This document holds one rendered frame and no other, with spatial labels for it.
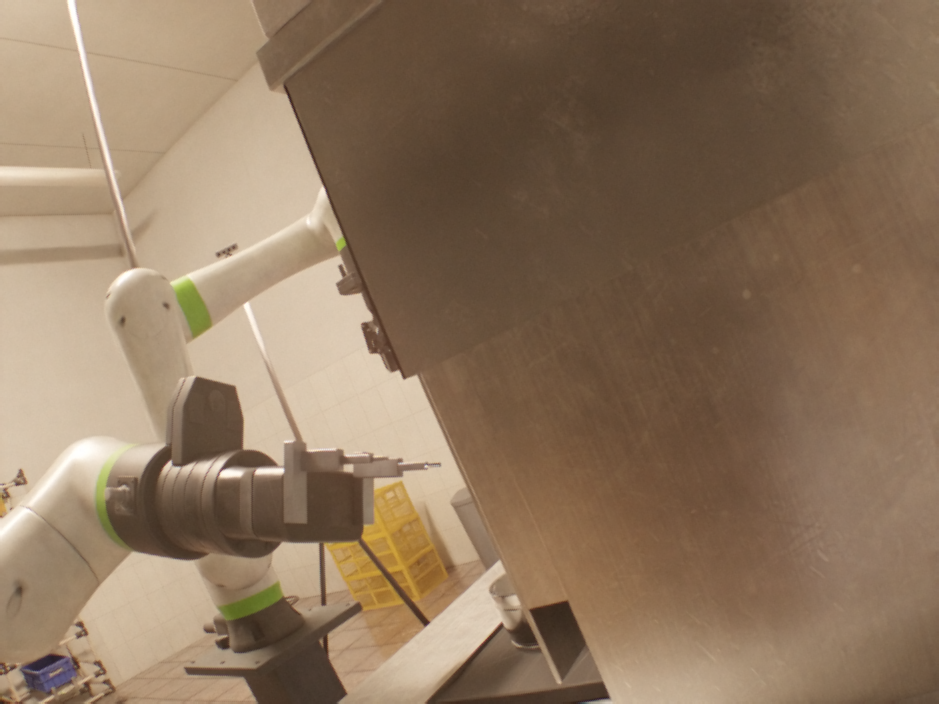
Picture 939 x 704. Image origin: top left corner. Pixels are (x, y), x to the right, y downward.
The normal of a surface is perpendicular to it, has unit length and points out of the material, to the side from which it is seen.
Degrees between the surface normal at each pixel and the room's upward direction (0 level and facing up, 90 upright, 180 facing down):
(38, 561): 80
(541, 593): 90
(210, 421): 104
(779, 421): 90
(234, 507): 74
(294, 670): 90
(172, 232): 90
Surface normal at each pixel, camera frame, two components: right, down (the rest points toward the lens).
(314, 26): -0.48, 0.12
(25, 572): 0.63, -0.56
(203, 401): 0.86, -0.15
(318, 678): 0.75, -0.38
